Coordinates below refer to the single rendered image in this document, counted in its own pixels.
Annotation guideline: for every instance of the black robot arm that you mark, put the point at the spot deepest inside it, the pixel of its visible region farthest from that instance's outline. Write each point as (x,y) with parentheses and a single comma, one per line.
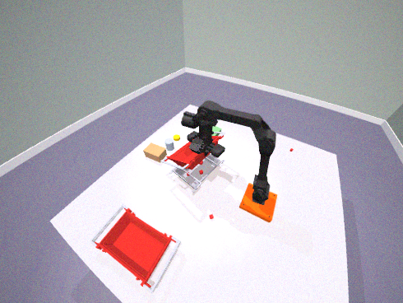
(207,116)

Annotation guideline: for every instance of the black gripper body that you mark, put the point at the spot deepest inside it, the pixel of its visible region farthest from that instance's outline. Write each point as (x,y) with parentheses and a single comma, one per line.
(216,150)

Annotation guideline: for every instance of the green rectangular block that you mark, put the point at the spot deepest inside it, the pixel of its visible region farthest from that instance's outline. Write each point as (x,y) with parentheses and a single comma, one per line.
(216,129)

